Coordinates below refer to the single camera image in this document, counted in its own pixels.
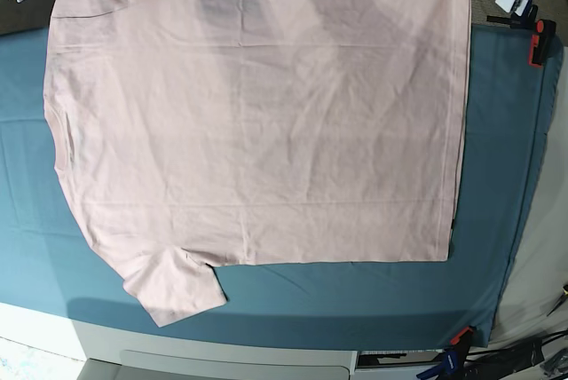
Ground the pink T-shirt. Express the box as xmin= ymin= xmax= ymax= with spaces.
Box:
xmin=43 ymin=0 xmax=470 ymax=327

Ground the blue black clamp top right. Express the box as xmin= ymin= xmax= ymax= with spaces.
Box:
xmin=485 ymin=0 xmax=538 ymax=29

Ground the blue black clamp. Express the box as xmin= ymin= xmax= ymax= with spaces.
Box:
xmin=485 ymin=0 xmax=538 ymax=29
xmin=416 ymin=348 xmax=469 ymax=380

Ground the orange black clamp top right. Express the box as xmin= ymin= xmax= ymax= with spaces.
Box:
xmin=528 ymin=20 xmax=556 ymax=67

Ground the orange black clamp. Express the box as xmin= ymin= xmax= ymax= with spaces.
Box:
xmin=528 ymin=20 xmax=556 ymax=67
xmin=450 ymin=326 xmax=476 ymax=346

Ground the orange black clamp bottom right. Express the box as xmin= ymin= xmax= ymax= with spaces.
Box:
xmin=450 ymin=326 xmax=476 ymax=346

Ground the blue black clamp bottom right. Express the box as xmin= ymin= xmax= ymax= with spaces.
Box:
xmin=416 ymin=348 xmax=469 ymax=380

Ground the teal table cloth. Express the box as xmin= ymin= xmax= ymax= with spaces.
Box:
xmin=1 ymin=26 xmax=563 ymax=350

